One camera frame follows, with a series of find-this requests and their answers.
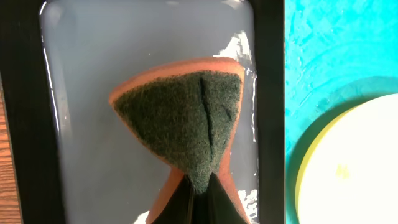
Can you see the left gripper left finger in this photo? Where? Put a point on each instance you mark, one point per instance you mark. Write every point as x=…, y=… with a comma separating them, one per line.
x=175, y=202

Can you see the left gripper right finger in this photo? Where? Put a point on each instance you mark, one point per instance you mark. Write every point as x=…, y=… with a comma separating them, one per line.
x=214, y=206

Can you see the green dish sponge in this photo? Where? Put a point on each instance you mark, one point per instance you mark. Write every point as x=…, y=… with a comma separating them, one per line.
x=186, y=114

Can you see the yellow-green plate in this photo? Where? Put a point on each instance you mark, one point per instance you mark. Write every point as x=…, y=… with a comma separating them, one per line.
x=349, y=173

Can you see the black water tray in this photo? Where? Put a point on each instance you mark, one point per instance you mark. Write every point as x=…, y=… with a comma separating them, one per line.
x=30, y=116

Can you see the teal plastic serving tray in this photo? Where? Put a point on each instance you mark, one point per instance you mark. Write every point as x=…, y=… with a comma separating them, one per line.
x=338, y=54

